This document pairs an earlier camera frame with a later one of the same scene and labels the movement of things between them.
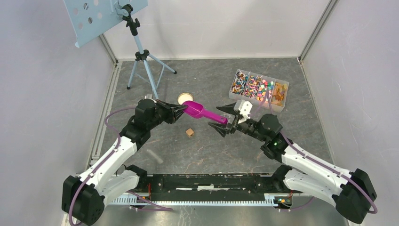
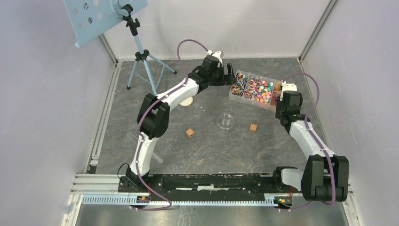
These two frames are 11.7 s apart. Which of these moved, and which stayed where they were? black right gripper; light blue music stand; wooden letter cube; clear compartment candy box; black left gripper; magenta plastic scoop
Moved: magenta plastic scoop; black left gripper; black right gripper
Stayed: clear compartment candy box; wooden letter cube; light blue music stand
